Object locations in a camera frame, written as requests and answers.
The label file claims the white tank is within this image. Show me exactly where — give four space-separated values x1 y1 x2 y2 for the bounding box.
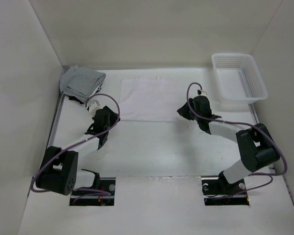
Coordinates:
89 86 101 98
119 78 185 122

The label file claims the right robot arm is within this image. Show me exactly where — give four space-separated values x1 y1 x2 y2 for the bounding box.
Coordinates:
177 95 281 194

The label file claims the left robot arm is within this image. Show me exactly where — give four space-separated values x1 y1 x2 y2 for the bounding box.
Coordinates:
31 106 120 195

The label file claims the folded white tank top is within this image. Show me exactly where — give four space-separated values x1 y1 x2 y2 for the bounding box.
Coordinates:
89 86 101 98

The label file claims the folded black tank top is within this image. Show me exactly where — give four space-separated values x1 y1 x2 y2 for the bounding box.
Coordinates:
68 93 91 104

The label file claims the folded grey tank top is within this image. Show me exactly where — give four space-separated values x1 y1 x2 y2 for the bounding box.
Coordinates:
59 65 106 97

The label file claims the white plastic basket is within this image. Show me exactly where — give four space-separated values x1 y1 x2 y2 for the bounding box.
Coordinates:
211 53 268 106

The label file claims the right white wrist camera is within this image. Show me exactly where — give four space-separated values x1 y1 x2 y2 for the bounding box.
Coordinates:
197 89 208 96

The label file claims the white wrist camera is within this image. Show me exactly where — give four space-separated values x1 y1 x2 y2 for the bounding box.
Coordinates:
86 99 101 115
197 89 208 96

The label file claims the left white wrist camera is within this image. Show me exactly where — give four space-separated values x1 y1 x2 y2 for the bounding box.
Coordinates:
86 99 101 115

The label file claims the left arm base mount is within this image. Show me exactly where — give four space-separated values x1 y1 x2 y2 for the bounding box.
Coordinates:
69 169 116 207

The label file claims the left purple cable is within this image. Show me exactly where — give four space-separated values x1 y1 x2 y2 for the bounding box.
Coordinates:
31 94 121 204

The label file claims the purple cable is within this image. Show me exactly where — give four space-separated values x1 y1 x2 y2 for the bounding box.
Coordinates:
31 94 121 204
187 82 289 199

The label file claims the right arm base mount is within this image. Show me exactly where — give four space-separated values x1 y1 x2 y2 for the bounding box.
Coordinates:
201 177 249 206

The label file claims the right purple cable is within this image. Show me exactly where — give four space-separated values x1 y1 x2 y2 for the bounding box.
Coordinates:
187 82 289 199

